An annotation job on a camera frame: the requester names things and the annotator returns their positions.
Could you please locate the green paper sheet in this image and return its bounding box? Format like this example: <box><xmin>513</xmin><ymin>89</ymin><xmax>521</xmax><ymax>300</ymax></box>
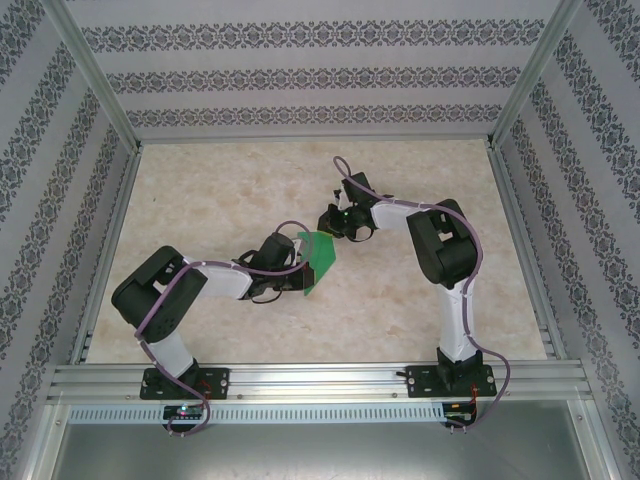
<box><xmin>296</xmin><ymin>230</ymin><xmax>337</xmax><ymax>296</ymax></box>

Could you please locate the grey metal shelf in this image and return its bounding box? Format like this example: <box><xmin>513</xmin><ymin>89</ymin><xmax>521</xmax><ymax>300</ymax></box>
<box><xmin>19</xmin><ymin>399</ymin><xmax>621</xmax><ymax>480</ymax></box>

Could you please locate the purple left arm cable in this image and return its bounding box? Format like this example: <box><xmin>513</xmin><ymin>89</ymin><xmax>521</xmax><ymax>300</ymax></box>
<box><xmin>135</xmin><ymin>221</ymin><xmax>307</xmax><ymax>440</ymax></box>

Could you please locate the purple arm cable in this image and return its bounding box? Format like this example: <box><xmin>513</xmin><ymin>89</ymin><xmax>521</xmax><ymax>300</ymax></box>
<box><xmin>332</xmin><ymin>156</ymin><xmax>510</xmax><ymax>435</ymax></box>
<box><xmin>135</xmin><ymin>221</ymin><xmax>307</xmax><ymax>440</ymax></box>

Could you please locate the aluminium mounting rail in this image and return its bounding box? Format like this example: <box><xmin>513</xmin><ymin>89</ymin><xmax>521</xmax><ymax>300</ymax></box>
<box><xmin>47</xmin><ymin>363</ymin><xmax>594</xmax><ymax>401</ymax></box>

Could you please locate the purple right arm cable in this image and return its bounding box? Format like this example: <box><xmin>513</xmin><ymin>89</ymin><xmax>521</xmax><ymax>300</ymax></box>
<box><xmin>332</xmin><ymin>156</ymin><xmax>510</xmax><ymax>435</ymax></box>

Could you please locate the slotted grey cable duct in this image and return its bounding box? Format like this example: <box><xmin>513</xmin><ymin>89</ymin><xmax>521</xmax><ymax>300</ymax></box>
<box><xmin>67</xmin><ymin>401</ymin><xmax>476</xmax><ymax>425</ymax></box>

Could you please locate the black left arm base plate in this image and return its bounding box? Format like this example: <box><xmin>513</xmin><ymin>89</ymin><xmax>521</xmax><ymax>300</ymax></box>
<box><xmin>141</xmin><ymin>367</ymin><xmax>232</xmax><ymax>401</ymax></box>

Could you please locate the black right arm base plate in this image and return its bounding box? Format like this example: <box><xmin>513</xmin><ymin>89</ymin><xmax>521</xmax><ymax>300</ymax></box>
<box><xmin>405</xmin><ymin>364</ymin><xmax>496</xmax><ymax>400</ymax></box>

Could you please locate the aluminium side rail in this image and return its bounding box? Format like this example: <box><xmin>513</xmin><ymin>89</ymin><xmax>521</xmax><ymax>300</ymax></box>
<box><xmin>72</xmin><ymin>147</ymin><xmax>145</xmax><ymax>364</ymax></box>
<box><xmin>487</xmin><ymin>144</ymin><xmax>570</xmax><ymax>361</ymax></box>

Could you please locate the aluminium frame post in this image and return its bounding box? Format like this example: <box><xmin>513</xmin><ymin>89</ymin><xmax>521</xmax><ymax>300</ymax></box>
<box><xmin>485</xmin><ymin>0</ymin><xmax>585</xmax><ymax>150</ymax></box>
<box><xmin>42</xmin><ymin>0</ymin><xmax>144</xmax><ymax>151</ymax></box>

